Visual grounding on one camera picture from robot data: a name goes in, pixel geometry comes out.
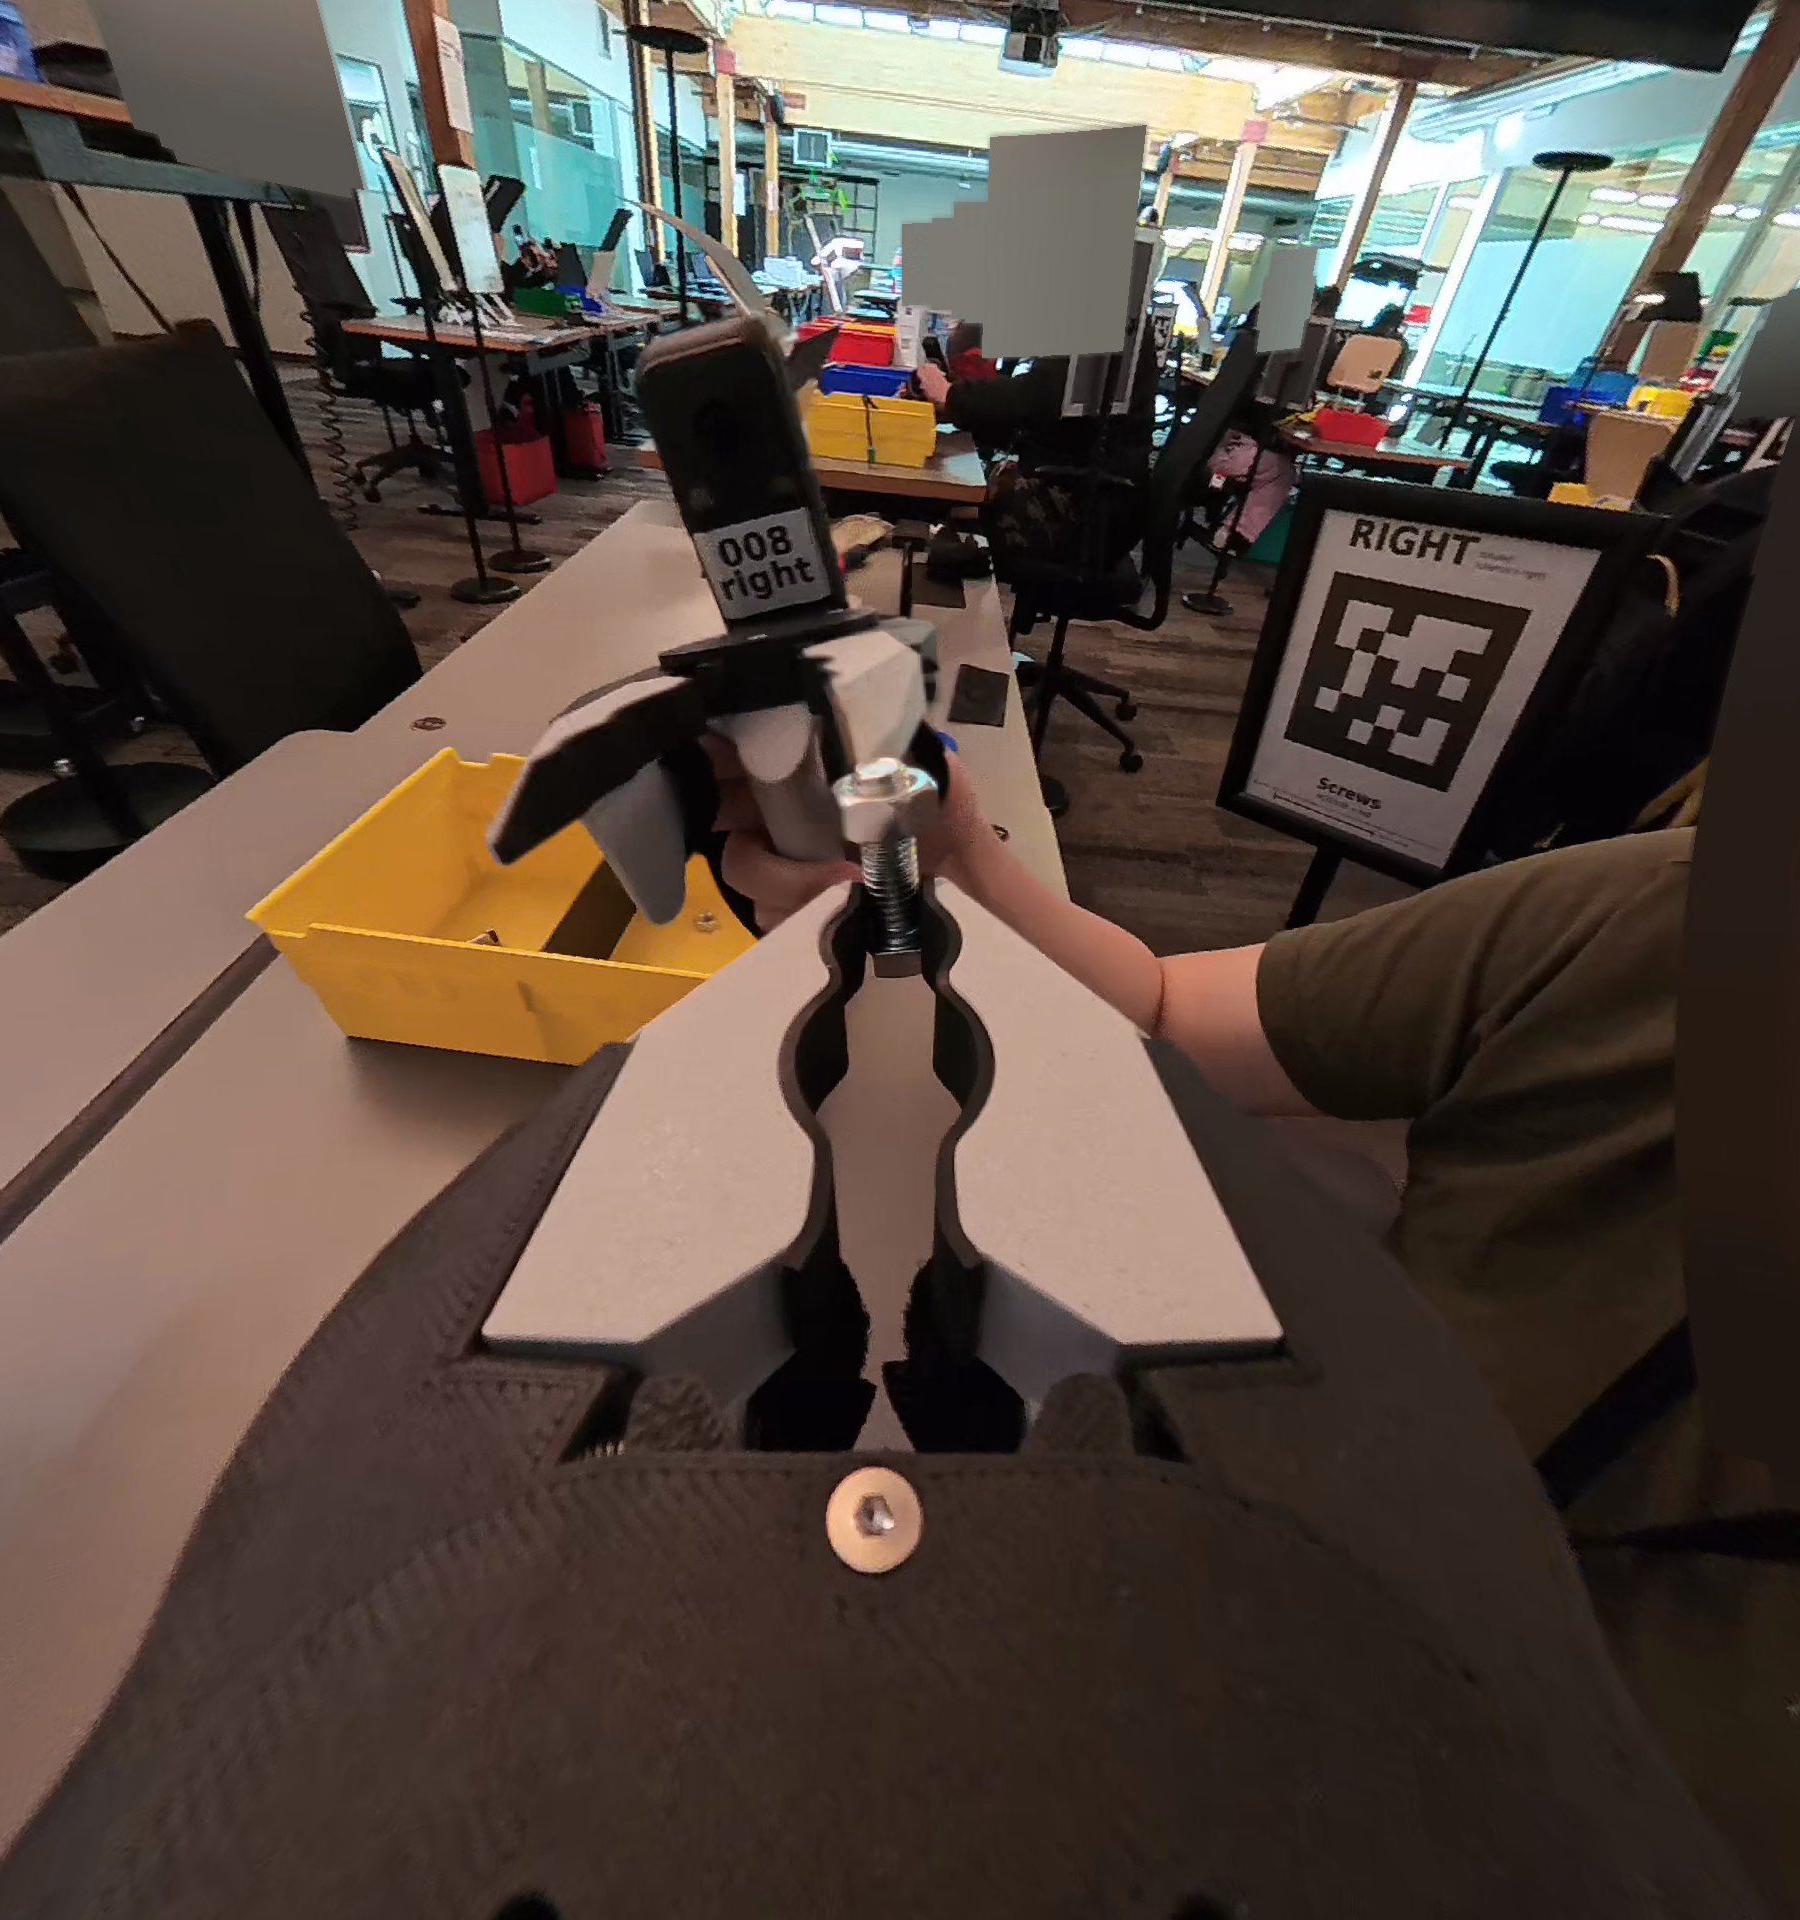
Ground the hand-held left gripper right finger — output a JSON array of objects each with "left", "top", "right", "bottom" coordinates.
[{"left": 880, "top": 877, "right": 1284, "bottom": 1454}]

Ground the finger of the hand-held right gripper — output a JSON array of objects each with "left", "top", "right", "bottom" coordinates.
[
  {"left": 488, "top": 674, "right": 725, "bottom": 927},
  {"left": 718, "top": 618, "right": 944, "bottom": 865}
]

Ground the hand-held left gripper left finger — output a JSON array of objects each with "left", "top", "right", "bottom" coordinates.
[{"left": 480, "top": 879, "right": 882, "bottom": 1454}]

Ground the yellow bin with dark divider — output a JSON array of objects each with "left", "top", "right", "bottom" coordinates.
[{"left": 246, "top": 746, "right": 759, "bottom": 1066}]

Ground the person's right hand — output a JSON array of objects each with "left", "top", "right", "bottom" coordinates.
[{"left": 718, "top": 746, "right": 1032, "bottom": 936}]

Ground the grey work table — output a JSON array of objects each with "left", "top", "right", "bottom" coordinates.
[{"left": 636, "top": 434, "right": 992, "bottom": 504}]

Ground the black office chair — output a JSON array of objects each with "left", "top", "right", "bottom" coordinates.
[{"left": 1011, "top": 337, "right": 1262, "bottom": 818}]

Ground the framed marker sign on stand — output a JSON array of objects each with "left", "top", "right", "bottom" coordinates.
[{"left": 1215, "top": 471, "right": 1666, "bottom": 932}]

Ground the black utility cart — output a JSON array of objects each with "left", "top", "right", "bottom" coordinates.
[{"left": 0, "top": 495, "right": 157, "bottom": 781}]

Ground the black backpack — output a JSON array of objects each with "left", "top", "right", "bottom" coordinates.
[{"left": 1483, "top": 466, "right": 1779, "bottom": 872}]

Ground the black strap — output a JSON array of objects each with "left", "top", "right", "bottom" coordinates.
[{"left": 1545, "top": 1320, "right": 1800, "bottom": 1562}]

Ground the wooden shelf with black frame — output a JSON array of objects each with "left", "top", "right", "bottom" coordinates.
[{"left": 0, "top": 67, "right": 370, "bottom": 453}]

